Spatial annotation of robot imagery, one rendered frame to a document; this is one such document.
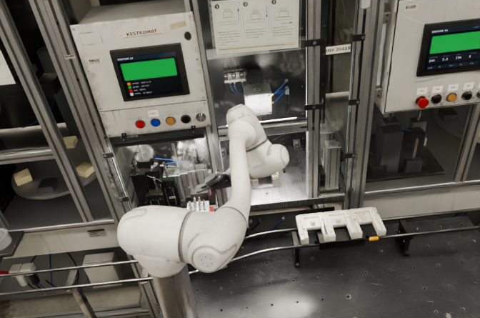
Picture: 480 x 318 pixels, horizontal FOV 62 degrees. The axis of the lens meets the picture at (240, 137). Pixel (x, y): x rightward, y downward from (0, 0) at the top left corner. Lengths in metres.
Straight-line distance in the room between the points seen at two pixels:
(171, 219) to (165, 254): 0.09
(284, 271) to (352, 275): 0.30
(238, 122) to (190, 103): 0.23
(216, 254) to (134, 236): 0.22
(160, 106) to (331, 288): 1.06
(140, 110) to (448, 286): 1.46
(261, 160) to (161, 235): 0.58
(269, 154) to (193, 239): 0.58
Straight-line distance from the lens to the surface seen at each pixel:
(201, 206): 1.78
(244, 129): 1.41
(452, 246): 2.16
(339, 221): 1.88
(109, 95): 1.59
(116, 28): 1.48
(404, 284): 1.96
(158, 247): 1.04
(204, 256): 0.97
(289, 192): 1.95
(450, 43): 1.66
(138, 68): 1.49
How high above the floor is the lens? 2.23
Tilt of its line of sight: 34 degrees down
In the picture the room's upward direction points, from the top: 7 degrees counter-clockwise
